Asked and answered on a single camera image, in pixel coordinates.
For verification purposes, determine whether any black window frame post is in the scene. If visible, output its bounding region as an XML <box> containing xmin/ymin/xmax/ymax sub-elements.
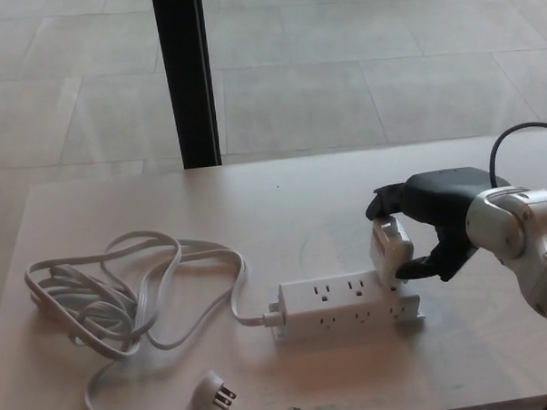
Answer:
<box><xmin>151</xmin><ymin>0</ymin><xmax>223</xmax><ymax>170</ymax></box>

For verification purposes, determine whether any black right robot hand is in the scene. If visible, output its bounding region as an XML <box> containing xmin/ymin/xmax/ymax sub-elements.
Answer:
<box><xmin>362</xmin><ymin>164</ymin><xmax>516</xmax><ymax>287</ymax></box>

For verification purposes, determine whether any white charger with red label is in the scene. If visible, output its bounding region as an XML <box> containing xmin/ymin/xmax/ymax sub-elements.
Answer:
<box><xmin>366</xmin><ymin>214</ymin><xmax>417</xmax><ymax>288</ymax></box>

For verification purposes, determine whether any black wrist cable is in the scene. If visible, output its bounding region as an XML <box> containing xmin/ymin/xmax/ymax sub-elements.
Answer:
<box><xmin>487</xmin><ymin>121</ymin><xmax>547</xmax><ymax>190</ymax></box>

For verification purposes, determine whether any white flat cord with plug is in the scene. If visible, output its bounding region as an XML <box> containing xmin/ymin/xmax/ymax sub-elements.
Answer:
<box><xmin>20</xmin><ymin>223</ymin><xmax>290</xmax><ymax>410</ymax></box>

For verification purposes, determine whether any white six-outlet power strip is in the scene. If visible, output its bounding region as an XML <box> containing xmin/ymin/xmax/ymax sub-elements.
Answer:
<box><xmin>266</xmin><ymin>267</ymin><xmax>428</xmax><ymax>342</ymax></box>

